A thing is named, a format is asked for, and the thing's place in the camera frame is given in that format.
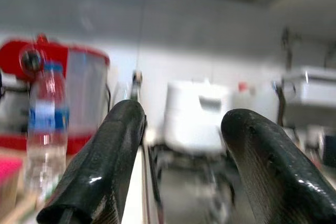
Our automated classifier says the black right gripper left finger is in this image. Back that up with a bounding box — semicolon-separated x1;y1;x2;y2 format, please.
36;100;148;224

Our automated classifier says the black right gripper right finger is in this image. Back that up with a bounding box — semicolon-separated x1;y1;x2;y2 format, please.
220;108;336;224

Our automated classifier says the clear water bottle blue label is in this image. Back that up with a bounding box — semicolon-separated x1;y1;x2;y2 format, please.
25;62;70;204

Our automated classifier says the white jug red cap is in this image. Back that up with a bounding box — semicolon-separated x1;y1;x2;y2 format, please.
232;82;263;111

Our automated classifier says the white box appliance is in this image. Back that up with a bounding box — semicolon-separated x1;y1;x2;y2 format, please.
282;66;336;128

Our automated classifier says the pink box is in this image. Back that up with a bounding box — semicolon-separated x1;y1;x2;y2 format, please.
0;156;23;199

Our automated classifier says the white rice cooker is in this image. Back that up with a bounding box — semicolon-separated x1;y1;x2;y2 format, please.
162;78;232;154

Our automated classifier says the red kitchen appliance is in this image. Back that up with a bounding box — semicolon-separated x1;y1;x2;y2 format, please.
0;34;111;156

